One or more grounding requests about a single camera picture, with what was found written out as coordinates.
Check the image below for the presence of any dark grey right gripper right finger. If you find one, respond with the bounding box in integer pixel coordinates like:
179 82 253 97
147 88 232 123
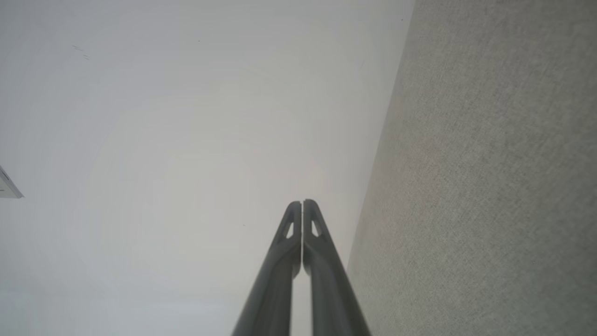
303 199 372 336

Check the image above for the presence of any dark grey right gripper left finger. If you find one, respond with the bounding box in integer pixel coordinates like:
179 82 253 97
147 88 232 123
232 201 302 336

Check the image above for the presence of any grey fabric work surface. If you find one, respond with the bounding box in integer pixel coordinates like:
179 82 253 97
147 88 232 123
346 0 597 336

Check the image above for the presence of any white flat fixture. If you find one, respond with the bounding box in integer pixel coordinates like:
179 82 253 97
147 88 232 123
0 166 24 199

